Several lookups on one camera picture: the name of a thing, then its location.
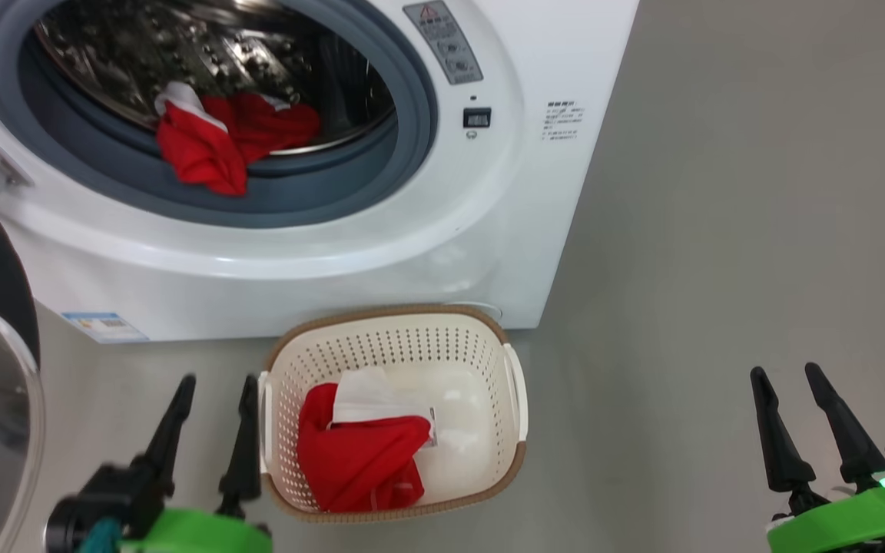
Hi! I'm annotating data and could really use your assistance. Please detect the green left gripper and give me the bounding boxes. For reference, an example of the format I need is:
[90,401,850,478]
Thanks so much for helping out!
[120,374,274,553]

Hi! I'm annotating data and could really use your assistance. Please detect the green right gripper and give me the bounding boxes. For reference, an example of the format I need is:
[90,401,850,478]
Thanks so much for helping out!
[750,363,885,553]

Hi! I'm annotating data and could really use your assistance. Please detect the red and white garment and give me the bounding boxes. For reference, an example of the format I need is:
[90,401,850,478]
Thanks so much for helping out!
[154,81,322,197]
[297,366,437,514]

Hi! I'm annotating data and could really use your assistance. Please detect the white front-load washing machine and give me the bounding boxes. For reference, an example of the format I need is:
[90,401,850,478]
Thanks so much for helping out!
[0,0,641,344]

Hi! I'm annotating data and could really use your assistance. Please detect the cream perforated basket brown rim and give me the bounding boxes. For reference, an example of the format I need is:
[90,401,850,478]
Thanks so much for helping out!
[258,304,529,525]

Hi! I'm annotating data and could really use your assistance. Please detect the stainless steel washing machine drum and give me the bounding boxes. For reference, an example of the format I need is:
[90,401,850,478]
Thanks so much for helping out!
[31,0,397,154]

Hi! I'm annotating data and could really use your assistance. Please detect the blue energy label sticker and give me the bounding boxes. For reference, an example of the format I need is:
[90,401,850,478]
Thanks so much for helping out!
[61,311,150,344]

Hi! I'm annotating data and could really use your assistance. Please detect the grey warning label sticker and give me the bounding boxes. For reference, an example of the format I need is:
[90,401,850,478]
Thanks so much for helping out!
[403,0,484,85]

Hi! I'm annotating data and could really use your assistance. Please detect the teal left camera cable plug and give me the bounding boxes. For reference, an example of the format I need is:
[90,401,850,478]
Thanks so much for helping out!
[78,516,125,553]

